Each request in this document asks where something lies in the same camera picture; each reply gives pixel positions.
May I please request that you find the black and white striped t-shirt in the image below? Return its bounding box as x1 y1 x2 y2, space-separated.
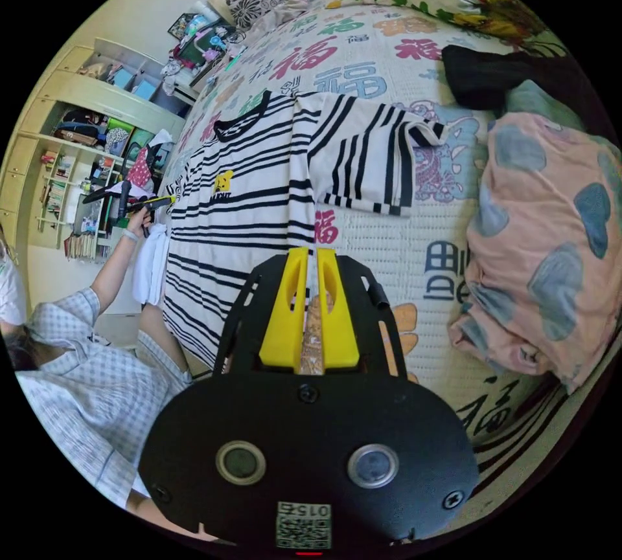
162 89 446 372

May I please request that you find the bed with printed quilt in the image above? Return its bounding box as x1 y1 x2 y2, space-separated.
160 0 592 502

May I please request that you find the pale green shelf cupboard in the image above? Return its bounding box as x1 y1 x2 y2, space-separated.
0 37 188 262

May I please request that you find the cluttered bedside table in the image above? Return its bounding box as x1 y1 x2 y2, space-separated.
163 0 249 94

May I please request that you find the person's left forearm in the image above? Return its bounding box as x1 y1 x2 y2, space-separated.
90 229 143 314

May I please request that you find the white cloth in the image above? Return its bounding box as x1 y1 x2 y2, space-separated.
132 223 170 307

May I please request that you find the person's left hand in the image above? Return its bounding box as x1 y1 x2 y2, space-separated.
127 207 154 240

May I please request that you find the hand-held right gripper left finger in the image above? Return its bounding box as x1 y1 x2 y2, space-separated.
258 247 310 374

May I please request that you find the black garment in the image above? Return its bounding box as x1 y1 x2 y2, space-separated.
441 43 586 110

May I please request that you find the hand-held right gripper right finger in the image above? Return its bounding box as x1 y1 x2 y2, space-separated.
316 248 361 372

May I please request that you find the person's body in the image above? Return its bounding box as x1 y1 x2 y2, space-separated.
0 225 196 539

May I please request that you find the pink blanket with blue hearts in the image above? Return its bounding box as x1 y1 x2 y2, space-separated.
448 82 622 395

